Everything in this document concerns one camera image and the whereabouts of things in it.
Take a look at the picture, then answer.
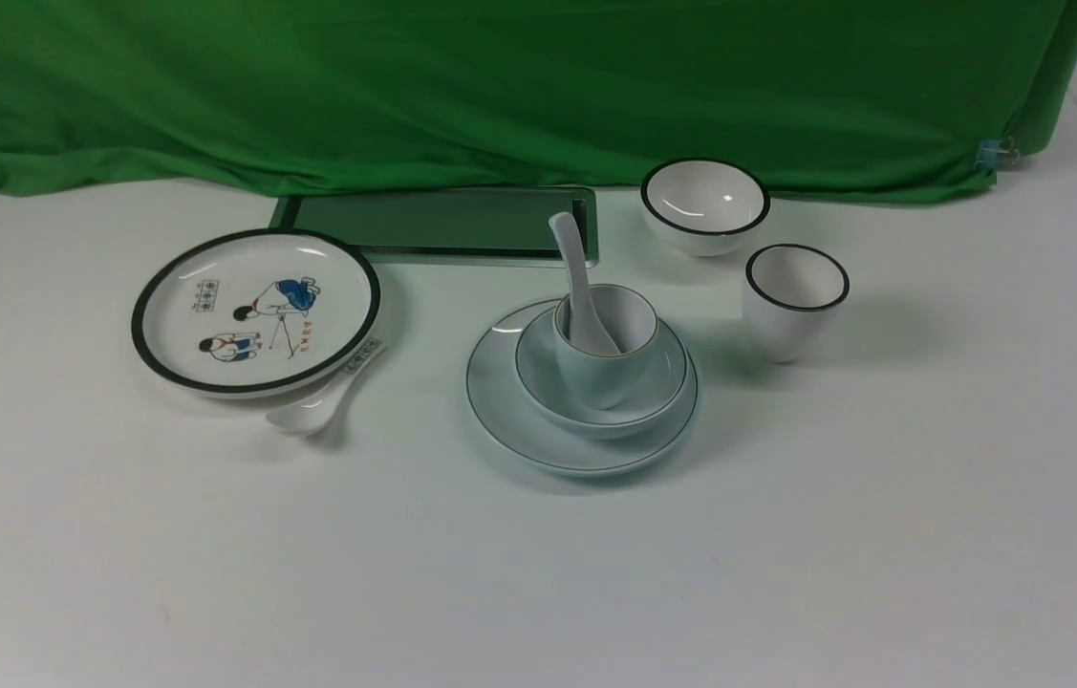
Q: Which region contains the white ceramic spoon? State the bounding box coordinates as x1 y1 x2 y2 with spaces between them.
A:
549 212 620 356

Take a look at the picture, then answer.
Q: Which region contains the pale green cup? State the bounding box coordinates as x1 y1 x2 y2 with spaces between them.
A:
553 284 661 409

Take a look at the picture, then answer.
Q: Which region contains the pale green large bowl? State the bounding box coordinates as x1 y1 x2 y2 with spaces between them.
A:
513 308 688 440

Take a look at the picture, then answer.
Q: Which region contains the pale green flat plate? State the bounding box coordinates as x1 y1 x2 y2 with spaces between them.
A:
464 299 702 479

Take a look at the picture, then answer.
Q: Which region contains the black-rimmed small white bowl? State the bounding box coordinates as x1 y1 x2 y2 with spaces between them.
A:
639 160 771 257

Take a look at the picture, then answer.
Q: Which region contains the white spoon with label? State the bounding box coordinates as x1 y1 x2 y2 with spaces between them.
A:
266 338 389 437

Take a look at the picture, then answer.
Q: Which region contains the black-rimmed white cup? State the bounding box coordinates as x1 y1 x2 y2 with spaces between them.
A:
741 243 850 364

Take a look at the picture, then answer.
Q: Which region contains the black-rimmed illustrated plate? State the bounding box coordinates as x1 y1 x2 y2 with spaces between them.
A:
129 229 382 399

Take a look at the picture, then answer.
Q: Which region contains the green backdrop cloth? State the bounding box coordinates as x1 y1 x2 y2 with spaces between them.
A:
0 1 1077 203

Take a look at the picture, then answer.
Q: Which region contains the blue binder clip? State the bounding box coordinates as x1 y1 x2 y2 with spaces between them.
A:
973 137 1022 171

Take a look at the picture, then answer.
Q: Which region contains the silver table cable hatch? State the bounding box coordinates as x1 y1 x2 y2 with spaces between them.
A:
269 186 600 269

